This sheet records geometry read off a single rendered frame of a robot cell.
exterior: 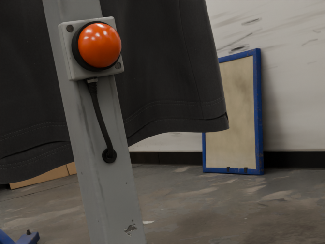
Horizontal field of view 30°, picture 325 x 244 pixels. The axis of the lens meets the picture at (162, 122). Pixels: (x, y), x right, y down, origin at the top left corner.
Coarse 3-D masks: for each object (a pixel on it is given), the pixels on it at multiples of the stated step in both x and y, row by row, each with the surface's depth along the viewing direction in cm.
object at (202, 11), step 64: (0, 0) 79; (128, 0) 89; (192, 0) 93; (0, 64) 79; (128, 64) 89; (192, 64) 93; (0, 128) 79; (64, 128) 82; (128, 128) 88; (192, 128) 93
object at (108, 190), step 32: (64, 0) 52; (96, 0) 54; (64, 32) 51; (64, 64) 53; (64, 96) 55; (96, 128) 53; (96, 160) 53; (128, 160) 55; (96, 192) 53; (128, 192) 54; (96, 224) 54; (128, 224) 54
